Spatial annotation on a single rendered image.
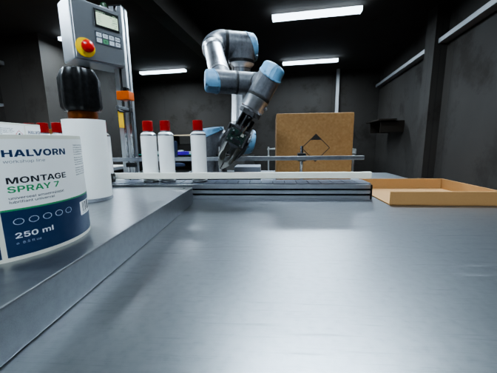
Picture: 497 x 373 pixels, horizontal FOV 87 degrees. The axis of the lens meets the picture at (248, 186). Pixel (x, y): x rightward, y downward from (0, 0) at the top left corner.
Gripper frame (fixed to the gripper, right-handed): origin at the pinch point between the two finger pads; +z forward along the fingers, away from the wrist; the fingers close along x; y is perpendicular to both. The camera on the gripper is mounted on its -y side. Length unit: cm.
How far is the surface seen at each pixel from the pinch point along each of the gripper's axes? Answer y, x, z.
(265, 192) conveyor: 5.9, 16.6, -0.2
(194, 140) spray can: 2.7, -11.4, -2.9
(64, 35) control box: -2, -66, -11
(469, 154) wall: -240, 225, -118
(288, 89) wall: -665, -7, -165
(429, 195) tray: 13, 56, -24
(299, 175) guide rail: 4.6, 23.3, -10.1
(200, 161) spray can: 2.4, -6.6, 2.2
